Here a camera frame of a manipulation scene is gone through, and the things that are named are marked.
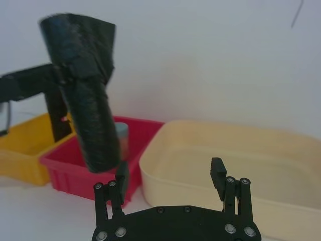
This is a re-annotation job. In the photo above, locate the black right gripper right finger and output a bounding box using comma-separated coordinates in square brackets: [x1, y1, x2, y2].
[210, 157, 252, 223]

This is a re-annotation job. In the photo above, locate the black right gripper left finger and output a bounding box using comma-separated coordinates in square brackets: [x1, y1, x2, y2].
[93, 160, 131, 227]

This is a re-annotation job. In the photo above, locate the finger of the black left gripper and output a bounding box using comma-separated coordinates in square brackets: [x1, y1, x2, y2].
[15, 58, 101, 98]

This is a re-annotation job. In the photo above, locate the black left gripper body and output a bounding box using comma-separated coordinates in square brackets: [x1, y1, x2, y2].
[0, 71, 20, 102]

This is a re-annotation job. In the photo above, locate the red plastic bin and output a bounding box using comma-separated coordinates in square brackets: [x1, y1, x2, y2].
[40, 115, 165, 203]

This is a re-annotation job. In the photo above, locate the cream plastic bin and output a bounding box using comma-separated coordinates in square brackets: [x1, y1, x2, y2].
[138, 120, 321, 219]

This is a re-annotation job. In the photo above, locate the yellow plastic bin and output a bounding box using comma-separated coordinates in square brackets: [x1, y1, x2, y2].
[0, 112, 76, 186]

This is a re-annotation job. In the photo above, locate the thin dark left wrist cable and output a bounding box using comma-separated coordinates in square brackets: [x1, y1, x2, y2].
[0, 101, 14, 137]

